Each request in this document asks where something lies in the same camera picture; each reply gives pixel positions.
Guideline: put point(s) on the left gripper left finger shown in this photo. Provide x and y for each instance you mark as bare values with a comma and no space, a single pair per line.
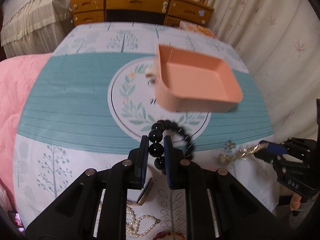
127,174

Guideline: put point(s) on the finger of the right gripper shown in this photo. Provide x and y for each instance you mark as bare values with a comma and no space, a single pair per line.
267,157
274,148

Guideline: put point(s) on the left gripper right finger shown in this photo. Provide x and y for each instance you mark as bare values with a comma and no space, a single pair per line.
183,174

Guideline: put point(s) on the pink plastic tray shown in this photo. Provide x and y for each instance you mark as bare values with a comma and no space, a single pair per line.
187,81

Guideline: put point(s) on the right hand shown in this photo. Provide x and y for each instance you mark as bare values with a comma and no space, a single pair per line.
295,202

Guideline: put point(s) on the round compact mirror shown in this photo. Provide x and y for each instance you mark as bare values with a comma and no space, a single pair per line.
144,194

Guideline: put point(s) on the red round pendant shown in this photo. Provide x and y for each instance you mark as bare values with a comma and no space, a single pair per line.
169,236

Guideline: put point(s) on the tree pattern tablecloth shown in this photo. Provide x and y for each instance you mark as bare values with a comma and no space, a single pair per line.
92,102

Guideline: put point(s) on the smartphone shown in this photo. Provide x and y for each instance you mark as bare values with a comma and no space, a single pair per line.
15,218

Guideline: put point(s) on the cream patterned curtain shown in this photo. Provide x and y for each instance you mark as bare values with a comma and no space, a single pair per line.
278,41

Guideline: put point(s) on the orange snack box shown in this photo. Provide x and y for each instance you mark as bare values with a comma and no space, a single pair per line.
194,28

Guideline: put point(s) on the pink quilt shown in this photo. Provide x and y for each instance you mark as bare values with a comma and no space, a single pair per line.
18,75

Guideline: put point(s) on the wooden desk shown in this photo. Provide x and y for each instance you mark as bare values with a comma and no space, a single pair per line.
162,12

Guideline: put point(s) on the lace covered piano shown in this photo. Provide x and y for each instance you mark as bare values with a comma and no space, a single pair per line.
34,26

